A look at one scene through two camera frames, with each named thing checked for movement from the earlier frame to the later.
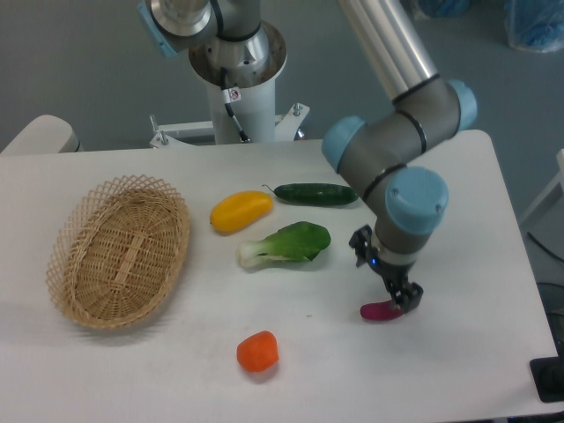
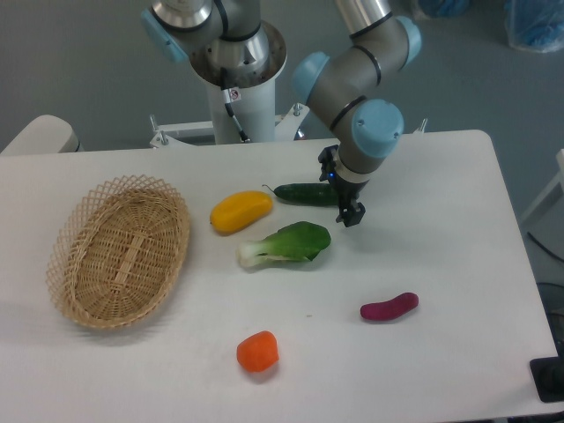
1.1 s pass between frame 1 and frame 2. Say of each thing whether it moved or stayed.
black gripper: moved
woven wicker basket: stayed
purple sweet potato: stayed
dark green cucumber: stayed
